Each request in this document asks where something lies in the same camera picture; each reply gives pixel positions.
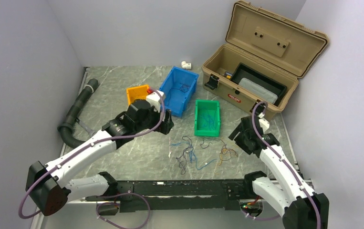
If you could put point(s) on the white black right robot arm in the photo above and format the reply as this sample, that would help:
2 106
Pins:
296 202

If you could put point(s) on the tan tool box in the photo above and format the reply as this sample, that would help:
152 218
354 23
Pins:
276 47

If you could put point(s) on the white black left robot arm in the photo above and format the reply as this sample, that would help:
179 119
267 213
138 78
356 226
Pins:
52 185

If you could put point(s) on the silver wrench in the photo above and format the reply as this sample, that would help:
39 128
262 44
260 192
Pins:
90 131

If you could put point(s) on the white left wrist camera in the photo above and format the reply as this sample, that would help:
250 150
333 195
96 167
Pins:
154 99

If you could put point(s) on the grey plastic case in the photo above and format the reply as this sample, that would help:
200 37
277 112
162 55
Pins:
258 90

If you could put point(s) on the green plastic bin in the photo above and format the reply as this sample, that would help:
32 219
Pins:
207 118

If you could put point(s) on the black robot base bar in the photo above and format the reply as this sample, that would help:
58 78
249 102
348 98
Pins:
135 195

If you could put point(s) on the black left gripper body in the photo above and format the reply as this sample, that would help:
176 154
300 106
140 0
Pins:
163 128

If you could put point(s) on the blue plastic bin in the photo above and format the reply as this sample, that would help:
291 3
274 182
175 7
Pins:
179 86

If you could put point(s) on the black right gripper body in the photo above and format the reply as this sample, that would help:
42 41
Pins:
241 140

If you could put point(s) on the orange plastic bin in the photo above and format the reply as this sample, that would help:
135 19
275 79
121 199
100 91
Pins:
137 92

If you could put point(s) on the white pipe elbow fitting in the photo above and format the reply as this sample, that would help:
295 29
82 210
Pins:
186 65

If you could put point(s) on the black tool box tray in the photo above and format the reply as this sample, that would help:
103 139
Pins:
243 71

